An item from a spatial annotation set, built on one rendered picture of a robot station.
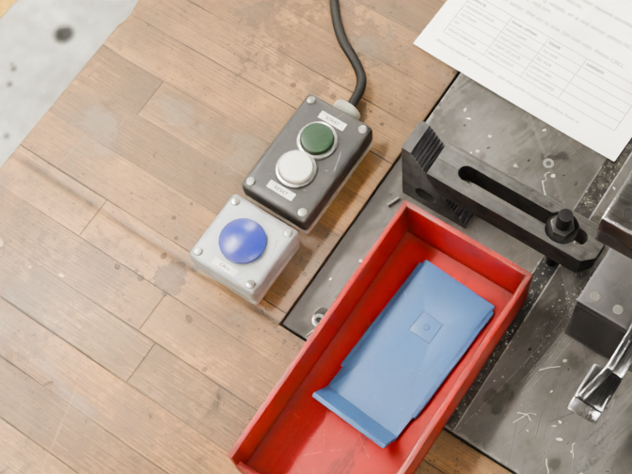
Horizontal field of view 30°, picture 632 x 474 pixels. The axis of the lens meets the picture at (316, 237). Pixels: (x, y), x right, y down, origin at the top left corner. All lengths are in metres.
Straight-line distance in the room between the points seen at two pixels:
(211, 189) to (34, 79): 1.21
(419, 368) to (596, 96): 0.30
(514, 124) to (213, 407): 0.36
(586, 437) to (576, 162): 0.24
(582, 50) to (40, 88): 1.31
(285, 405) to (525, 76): 0.37
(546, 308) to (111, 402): 0.37
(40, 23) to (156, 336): 1.34
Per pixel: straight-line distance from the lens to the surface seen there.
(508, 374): 0.98
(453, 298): 0.98
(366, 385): 0.96
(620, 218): 0.77
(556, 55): 1.10
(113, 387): 1.00
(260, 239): 0.98
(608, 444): 0.97
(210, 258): 0.99
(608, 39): 1.11
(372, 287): 0.99
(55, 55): 2.24
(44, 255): 1.06
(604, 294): 0.92
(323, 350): 0.97
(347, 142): 1.02
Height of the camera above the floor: 1.84
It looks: 68 degrees down
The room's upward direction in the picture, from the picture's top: 12 degrees counter-clockwise
